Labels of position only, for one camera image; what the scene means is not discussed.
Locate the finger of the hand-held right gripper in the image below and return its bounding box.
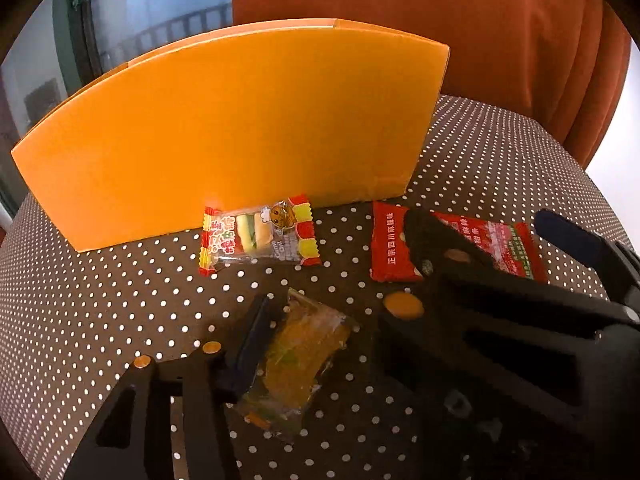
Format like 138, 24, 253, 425
534, 208, 640, 307
406, 207, 494, 292

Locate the translucent yellow snack packet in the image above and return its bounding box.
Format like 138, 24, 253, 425
235, 287, 362, 436

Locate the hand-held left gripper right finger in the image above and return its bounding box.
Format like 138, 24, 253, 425
376, 317, 432, 402

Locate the red snack packet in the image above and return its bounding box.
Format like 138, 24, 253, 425
369, 201, 549, 285

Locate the orange curtain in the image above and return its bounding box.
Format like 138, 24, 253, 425
231, 0, 633, 168

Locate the orange cardboard box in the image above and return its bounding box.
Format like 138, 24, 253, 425
11, 18, 451, 253

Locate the clear burger candy packet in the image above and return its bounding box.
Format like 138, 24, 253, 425
197, 194, 322, 277

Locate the balcony railing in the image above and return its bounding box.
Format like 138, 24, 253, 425
100, 2, 233, 68

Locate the brown polka dot tablecloth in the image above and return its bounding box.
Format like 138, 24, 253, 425
0, 92, 640, 480

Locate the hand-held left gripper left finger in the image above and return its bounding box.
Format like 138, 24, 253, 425
65, 296, 273, 480

